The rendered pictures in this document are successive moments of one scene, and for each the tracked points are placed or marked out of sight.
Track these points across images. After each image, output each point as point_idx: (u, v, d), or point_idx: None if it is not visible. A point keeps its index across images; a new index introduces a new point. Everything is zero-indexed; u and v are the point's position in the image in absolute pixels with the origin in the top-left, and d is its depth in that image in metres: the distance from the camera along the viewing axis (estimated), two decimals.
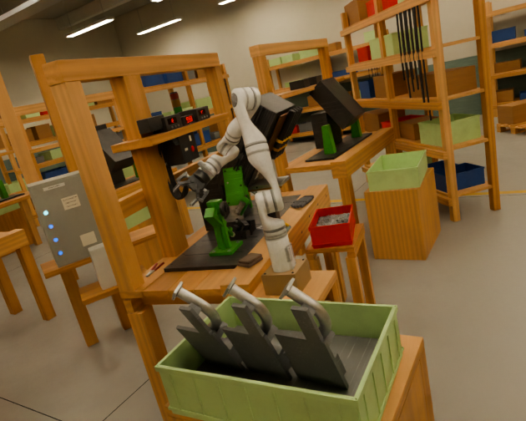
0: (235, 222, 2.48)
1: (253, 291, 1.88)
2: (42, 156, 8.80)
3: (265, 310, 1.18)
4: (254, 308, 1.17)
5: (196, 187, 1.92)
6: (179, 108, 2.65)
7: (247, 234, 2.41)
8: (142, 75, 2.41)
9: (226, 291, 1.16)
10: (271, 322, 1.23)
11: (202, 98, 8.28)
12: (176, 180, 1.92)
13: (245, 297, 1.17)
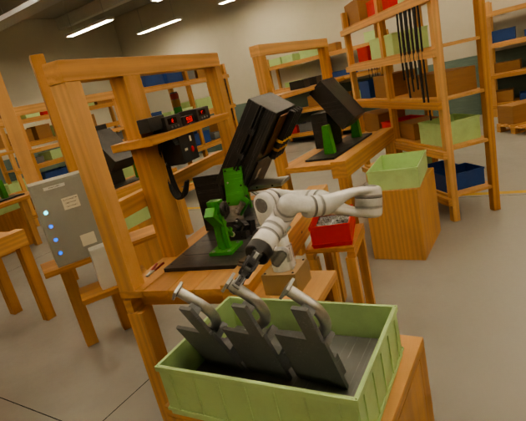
0: (235, 222, 2.48)
1: (253, 291, 1.88)
2: (42, 156, 8.80)
3: (263, 306, 1.17)
4: (252, 304, 1.17)
5: (253, 271, 1.23)
6: (179, 108, 2.65)
7: (247, 234, 2.41)
8: (142, 75, 2.41)
9: (225, 286, 1.16)
10: (270, 317, 1.22)
11: (202, 98, 8.28)
12: (248, 271, 1.17)
13: (244, 293, 1.16)
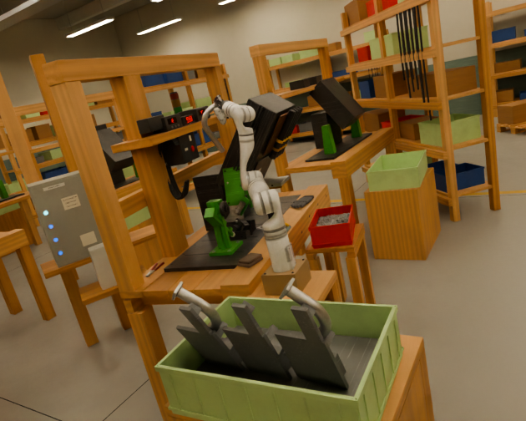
0: (235, 222, 2.48)
1: (253, 291, 1.88)
2: (42, 156, 8.80)
3: (203, 114, 2.30)
4: (206, 110, 2.32)
5: None
6: (179, 108, 2.65)
7: (247, 234, 2.41)
8: (142, 75, 2.41)
9: None
10: (204, 127, 2.31)
11: (202, 98, 8.28)
12: (214, 98, 2.26)
13: (211, 104, 2.31)
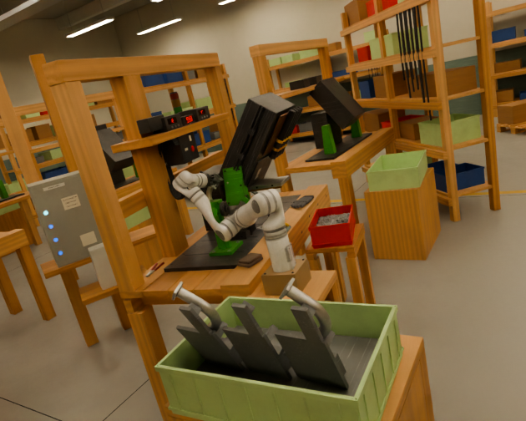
0: None
1: (253, 291, 1.88)
2: (42, 156, 8.80)
3: (206, 192, 2.45)
4: None
5: None
6: (179, 108, 2.65)
7: (247, 234, 2.41)
8: (142, 75, 2.41)
9: (218, 175, 2.44)
10: None
11: (202, 98, 8.28)
12: None
13: None
